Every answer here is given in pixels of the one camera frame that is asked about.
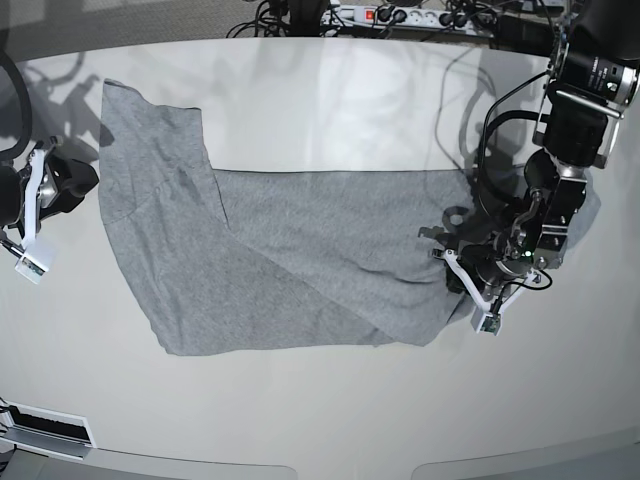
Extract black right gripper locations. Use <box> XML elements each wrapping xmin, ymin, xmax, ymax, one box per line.
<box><xmin>38</xmin><ymin>152</ymin><xmax>99</xmax><ymax>222</ymax></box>

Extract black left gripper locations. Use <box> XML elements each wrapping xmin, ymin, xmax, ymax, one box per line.
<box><xmin>444</xmin><ymin>244</ymin><xmax>530</xmax><ymax>303</ymax></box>

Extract grey t-shirt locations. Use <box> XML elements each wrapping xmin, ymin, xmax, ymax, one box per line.
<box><xmin>99</xmin><ymin>80</ymin><xmax>494</xmax><ymax>356</ymax></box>

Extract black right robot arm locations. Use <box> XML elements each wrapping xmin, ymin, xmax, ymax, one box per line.
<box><xmin>1</xmin><ymin>53</ymin><xmax>99</xmax><ymax>235</ymax></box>

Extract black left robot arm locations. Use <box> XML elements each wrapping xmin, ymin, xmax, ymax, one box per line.
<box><xmin>444</xmin><ymin>1</ymin><xmax>639</xmax><ymax>310</ymax></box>

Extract white power strip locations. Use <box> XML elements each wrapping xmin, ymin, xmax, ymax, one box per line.
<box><xmin>320</xmin><ymin>3</ymin><xmax>489</xmax><ymax>36</ymax></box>

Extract tangled black cables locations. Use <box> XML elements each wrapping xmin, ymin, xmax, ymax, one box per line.
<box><xmin>224</xmin><ymin>0</ymin><xmax>351</xmax><ymax>39</ymax></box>

